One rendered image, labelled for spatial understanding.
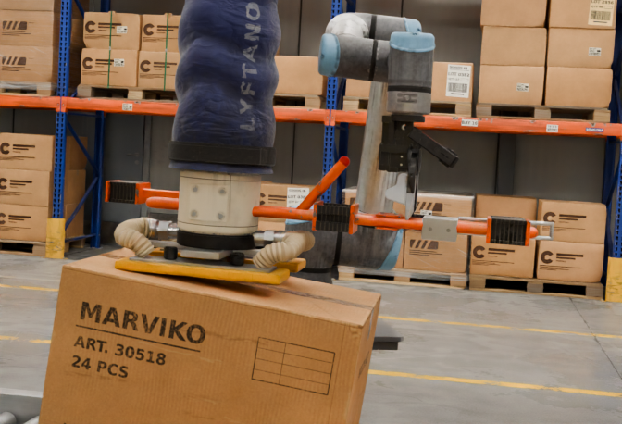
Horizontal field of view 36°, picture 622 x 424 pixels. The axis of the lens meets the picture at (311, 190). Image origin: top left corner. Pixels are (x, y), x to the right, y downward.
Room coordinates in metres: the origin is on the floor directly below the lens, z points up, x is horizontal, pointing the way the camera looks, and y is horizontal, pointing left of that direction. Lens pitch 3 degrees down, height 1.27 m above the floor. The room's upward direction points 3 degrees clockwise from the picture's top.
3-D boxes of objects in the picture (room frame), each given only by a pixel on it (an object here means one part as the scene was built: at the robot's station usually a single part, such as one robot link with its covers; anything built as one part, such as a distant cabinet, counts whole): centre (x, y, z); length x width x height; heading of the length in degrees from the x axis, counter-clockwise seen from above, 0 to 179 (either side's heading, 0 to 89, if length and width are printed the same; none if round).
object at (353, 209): (1.99, -0.05, 1.12); 0.10 x 0.08 x 0.06; 170
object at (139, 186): (2.34, 0.44, 1.13); 0.09 x 0.08 x 0.05; 170
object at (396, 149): (1.98, -0.18, 1.28); 0.09 x 0.08 x 0.12; 80
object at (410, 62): (1.98, -0.19, 1.45); 0.10 x 0.09 x 0.12; 179
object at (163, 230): (2.04, 0.19, 1.06); 0.34 x 0.25 x 0.06; 80
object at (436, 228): (1.96, -0.27, 1.11); 0.07 x 0.07 x 0.04; 80
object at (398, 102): (1.97, -0.19, 1.36); 0.10 x 0.09 x 0.05; 170
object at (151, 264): (1.94, 0.21, 1.02); 0.34 x 0.10 x 0.05; 80
